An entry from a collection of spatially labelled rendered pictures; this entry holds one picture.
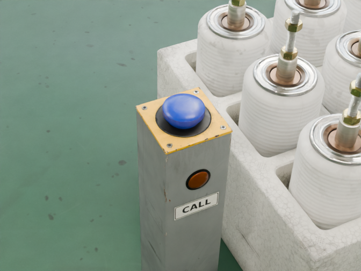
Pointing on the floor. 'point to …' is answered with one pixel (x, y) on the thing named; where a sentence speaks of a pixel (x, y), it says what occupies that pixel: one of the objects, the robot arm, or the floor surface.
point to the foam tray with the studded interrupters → (262, 191)
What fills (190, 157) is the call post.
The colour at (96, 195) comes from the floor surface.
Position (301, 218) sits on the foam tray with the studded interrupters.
